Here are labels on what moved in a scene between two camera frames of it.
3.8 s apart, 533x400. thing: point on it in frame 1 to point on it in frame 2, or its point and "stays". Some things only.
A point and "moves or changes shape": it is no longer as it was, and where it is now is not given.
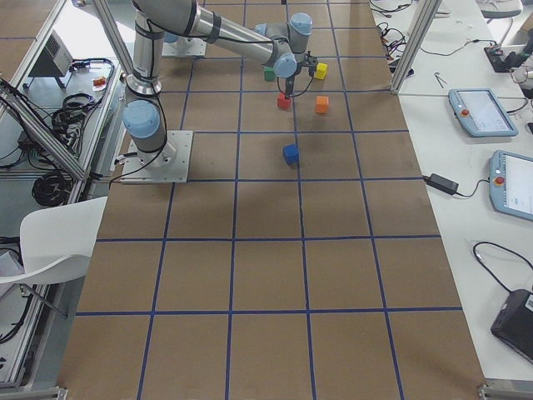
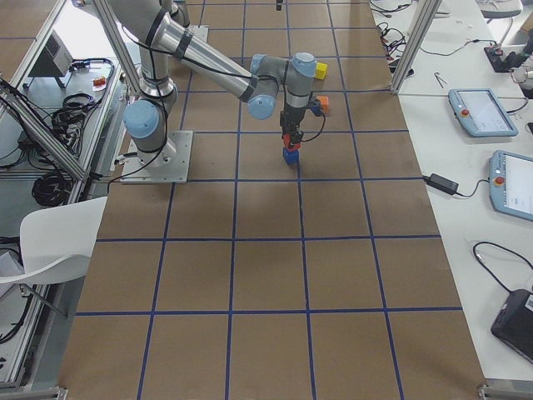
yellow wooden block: (321, 71) stays
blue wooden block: (291, 154) stays
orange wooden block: (321, 104) stays
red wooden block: (283, 102) moves or changes shape
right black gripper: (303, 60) to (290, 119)
